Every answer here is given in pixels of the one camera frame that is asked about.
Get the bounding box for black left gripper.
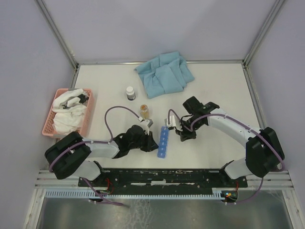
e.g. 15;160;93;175
129;130;159;152

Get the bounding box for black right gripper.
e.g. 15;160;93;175
175;117;203;141

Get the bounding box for blue weekly pill organizer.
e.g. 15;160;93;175
157;126;169;159

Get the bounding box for white cap dark pill bottle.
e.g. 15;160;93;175
126;86;136;101

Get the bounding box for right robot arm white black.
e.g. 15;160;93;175
165;96;285;187

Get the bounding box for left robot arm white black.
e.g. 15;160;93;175
45;125;158;186

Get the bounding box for clear bottle yellow pills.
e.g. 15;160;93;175
140;104;150;119

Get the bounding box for light blue folded cloth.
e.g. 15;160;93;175
134;51;194;99

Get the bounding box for white crumpled cloth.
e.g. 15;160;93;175
52;88;89;135

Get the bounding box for pink plastic basket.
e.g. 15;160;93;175
42;88;94;138

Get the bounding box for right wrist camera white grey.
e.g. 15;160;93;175
165;115;182;131

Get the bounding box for wrist camera white grey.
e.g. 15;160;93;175
140;119;153;134
165;115;182;131

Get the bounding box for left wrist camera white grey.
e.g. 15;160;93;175
140;119;153;134

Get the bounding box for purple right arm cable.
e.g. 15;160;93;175
168;109;286;206

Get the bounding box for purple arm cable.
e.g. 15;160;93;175
168;109;286;206
49;106;143;174

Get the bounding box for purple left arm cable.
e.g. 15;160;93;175
49;106;143;174

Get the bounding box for light blue cable duct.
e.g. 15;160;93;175
44;188;224;200

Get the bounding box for right aluminium corner post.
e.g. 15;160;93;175
243;0;286;68

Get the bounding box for aluminium corner post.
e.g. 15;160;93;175
243;0;286;68
34;0;78;69

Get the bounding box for left aluminium corner post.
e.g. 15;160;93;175
34;0;78;69

